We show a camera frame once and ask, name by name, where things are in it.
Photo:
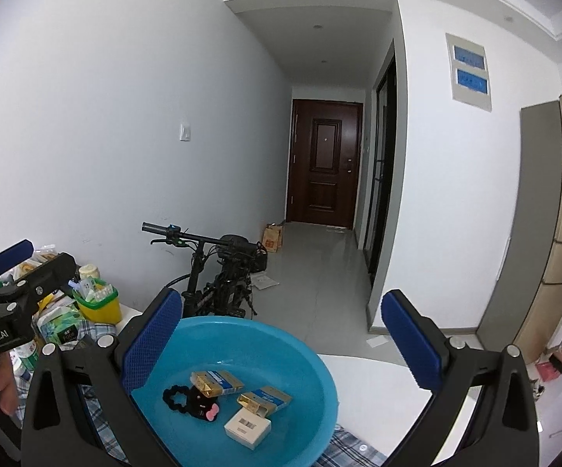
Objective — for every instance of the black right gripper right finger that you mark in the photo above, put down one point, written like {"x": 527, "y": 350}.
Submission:
{"x": 502, "y": 430}

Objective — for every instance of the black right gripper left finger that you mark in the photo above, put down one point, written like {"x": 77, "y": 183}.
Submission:
{"x": 57, "y": 427}

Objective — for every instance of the gold blue cigarette pack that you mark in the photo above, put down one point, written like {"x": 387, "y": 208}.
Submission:
{"x": 215, "y": 383}
{"x": 264, "y": 401}

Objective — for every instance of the left hand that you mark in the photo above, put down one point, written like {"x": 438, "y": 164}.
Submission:
{"x": 8, "y": 389}

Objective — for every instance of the clear water bottle green cap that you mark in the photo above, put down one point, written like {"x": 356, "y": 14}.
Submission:
{"x": 24, "y": 359}

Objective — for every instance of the green tea box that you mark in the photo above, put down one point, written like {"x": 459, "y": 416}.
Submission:
{"x": 60, "y": 325}

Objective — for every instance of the yellow green plastic bin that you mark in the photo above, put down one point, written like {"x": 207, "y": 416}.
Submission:
{"x": 98, "y": 301}

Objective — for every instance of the blue plaid shirt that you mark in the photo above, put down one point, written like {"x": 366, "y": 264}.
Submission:
{"x": 91, "y": 406}

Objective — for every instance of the black bicycle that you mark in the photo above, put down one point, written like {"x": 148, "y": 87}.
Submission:
{"x": 230, "y": 291}

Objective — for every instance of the white barcode box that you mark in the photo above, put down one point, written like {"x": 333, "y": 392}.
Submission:
{"x": 247, "y": 428}

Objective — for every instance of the gold grey refrigerator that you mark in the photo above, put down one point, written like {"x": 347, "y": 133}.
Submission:
{"x": 526, "y": 305}

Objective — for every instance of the blue plastic basin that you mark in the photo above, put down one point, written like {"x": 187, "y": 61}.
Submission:
{"x": 259, "y": 355}

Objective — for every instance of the brown paper bag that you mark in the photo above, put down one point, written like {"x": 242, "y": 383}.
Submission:
{"x": 272, "y": 238}

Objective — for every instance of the dark brown entrance door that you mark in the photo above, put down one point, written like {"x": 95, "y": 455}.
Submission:
{"x": 324, "y": 162}

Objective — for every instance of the white wall switch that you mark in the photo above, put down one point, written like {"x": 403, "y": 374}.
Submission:
{"x": 185, "y": 132}

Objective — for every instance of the wall electrical panel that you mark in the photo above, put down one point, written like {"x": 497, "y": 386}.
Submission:
{"x": 470, "y": 81}

